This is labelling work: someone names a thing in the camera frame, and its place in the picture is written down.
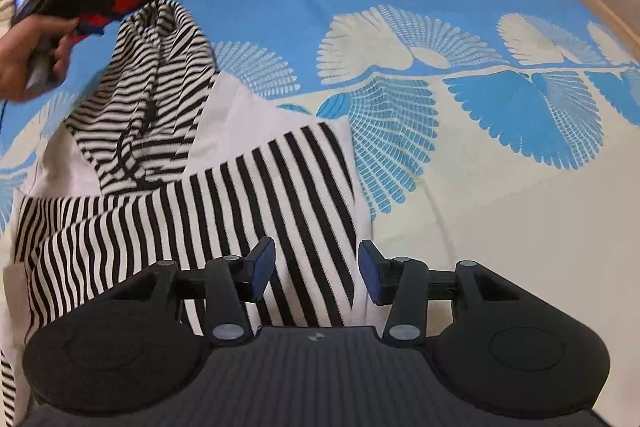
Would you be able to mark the black white striped hoodie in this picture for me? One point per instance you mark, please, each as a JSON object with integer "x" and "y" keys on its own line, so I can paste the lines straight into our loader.
{"x": 150, "y": 132}

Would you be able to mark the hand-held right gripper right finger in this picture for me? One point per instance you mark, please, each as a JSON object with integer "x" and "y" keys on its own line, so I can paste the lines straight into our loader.
{"x": 369, "y": 272}

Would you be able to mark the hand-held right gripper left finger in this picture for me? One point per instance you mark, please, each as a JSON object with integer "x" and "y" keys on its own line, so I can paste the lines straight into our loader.
{"x": 262, "y": 271}

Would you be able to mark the person's left hand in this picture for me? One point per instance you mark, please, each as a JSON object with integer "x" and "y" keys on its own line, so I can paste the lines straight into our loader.
{"x": 17, "y": 57}

